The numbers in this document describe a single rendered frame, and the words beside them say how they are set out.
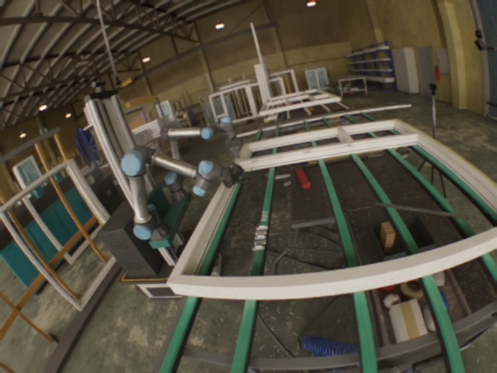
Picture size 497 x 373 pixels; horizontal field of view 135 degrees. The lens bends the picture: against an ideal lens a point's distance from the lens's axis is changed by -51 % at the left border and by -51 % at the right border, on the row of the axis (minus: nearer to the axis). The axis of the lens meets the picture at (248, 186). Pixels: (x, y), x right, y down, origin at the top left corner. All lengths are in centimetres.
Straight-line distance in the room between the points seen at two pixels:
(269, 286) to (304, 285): 10
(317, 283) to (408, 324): 44
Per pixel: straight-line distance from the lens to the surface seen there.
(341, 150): 150
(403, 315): 91
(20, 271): 415
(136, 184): 116
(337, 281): 62
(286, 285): 62
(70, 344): 266
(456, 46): 805
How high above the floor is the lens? 145
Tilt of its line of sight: 26 degrees down
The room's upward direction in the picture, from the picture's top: 17 degrees counter-clockwise
